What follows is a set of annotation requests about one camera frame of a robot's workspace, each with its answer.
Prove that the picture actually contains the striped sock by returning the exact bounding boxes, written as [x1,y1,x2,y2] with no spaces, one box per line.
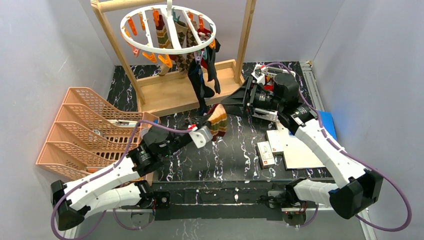
[206,103,228,142]
[155,15,171,49]

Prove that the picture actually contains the black sock with blue print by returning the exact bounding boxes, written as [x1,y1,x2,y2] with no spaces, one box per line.
[187,60,215,116]

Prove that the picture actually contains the yellow-orange clothes peg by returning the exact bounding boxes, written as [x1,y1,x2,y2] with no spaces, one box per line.
[157,54,173,68]

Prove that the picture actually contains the orange clothes peg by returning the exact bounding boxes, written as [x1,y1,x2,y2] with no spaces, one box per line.
[142,52,158,63]

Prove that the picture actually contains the pink clothes peg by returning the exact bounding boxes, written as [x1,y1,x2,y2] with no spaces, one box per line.
[131,46,140,58]

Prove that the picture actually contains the white round clip hanger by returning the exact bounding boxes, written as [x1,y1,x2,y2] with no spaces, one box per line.
[119,0,217,58]

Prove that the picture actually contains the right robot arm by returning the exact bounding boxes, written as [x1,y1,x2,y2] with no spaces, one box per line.
[220,72,383,219]

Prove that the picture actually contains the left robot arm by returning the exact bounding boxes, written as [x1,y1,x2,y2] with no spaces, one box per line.
[50,115,213,231]

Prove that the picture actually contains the white perforated laundry basket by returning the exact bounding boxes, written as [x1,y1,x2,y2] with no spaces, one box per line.
[250,62,299,122]

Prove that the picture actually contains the small white red box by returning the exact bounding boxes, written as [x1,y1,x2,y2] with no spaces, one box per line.
[256,141,276,169]
[266,130,284,155]

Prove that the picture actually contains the blue folder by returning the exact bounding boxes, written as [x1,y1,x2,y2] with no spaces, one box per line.
[318,111,337,140]

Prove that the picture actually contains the white flat board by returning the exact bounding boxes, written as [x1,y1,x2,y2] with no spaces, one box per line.
[275,123,324,170]

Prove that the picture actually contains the white stapler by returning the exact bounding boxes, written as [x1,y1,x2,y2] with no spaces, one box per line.
[108,119,137,128]

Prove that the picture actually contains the beige sock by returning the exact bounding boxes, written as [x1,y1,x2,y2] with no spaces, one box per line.
[158,63,173,77]

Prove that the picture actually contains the red sock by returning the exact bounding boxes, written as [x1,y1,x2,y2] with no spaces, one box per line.
[197,27,212,41]

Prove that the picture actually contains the brown argyle sock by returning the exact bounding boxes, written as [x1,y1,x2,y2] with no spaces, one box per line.
[186,24,197,67]

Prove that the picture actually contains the peach mesh file organizer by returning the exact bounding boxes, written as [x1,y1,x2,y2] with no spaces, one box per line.
[36,87,160,181]

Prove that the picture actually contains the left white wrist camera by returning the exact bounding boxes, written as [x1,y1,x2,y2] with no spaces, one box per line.
[188,127,213,149]

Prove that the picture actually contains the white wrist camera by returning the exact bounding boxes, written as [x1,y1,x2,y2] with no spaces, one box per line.
[251,64,276,86]
[188,127,213,149]

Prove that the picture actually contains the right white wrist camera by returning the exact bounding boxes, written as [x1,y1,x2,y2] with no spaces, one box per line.
[251,64,276,86]

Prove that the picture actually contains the wooden hanger rack frame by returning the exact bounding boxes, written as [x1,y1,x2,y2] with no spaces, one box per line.
[90,0,256,117]

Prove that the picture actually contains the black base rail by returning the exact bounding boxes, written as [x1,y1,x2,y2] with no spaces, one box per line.
[71,178,332,221]

